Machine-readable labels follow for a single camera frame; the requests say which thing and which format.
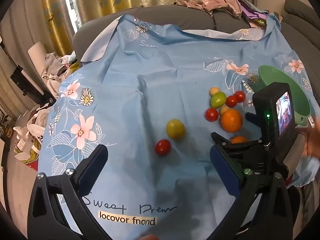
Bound small orange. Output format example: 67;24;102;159
230;135;250;144

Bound yellow patterned curtain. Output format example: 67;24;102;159
40;0;133;57

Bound white plastic bags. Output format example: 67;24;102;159
13;107;49;167

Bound blue floral blanket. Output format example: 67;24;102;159
37;14;320;240

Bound purple garment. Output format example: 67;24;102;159
239;0;272;28

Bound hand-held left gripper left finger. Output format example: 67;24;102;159
27;144;109;240

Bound green tomato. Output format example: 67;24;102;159
210;92;227;109

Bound potted plant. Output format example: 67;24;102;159
0;117;13;138

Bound green plastic bowl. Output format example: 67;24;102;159
252;65;315;127

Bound person's right hand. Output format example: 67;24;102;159
304;127;320;159

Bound grey sofa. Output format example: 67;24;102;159
72;0;320;63

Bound yellow-green tomato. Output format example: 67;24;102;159
166;119;186;140

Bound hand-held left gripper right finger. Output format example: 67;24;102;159
207;146;295;240

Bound pink garment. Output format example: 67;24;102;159
174;0;243;18

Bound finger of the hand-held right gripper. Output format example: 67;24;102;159
245;112;262;130
211;132;265;155

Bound large orange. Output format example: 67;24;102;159
220;109;243;133

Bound pile of grey clothes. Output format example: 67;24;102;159
41;51;81;89

